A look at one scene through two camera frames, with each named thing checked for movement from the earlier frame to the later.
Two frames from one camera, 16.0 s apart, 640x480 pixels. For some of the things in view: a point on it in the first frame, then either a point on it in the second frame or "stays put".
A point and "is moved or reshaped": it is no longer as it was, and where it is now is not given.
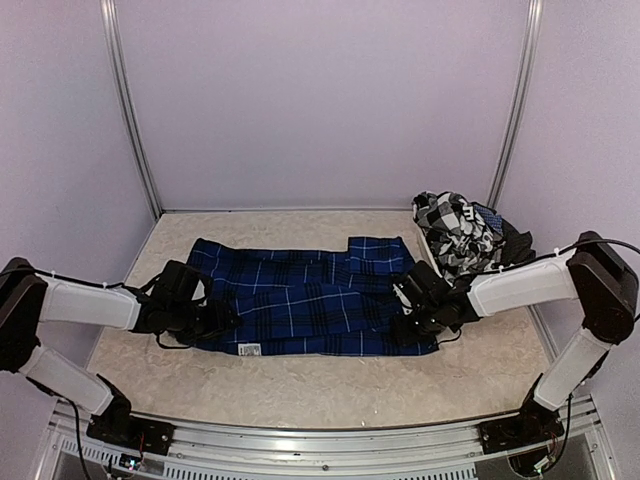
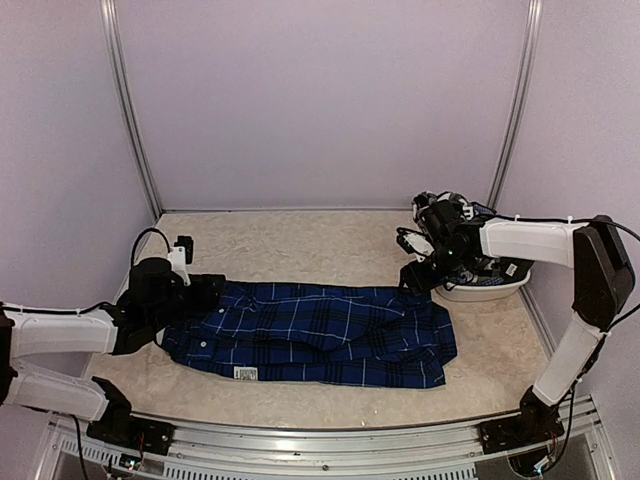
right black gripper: x=403 y=334 -> x=417 y=280
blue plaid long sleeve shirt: x=308 y=301 is moved or reshaped
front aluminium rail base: x=309 y=453 stays put
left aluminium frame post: x=113 y=26 stays put
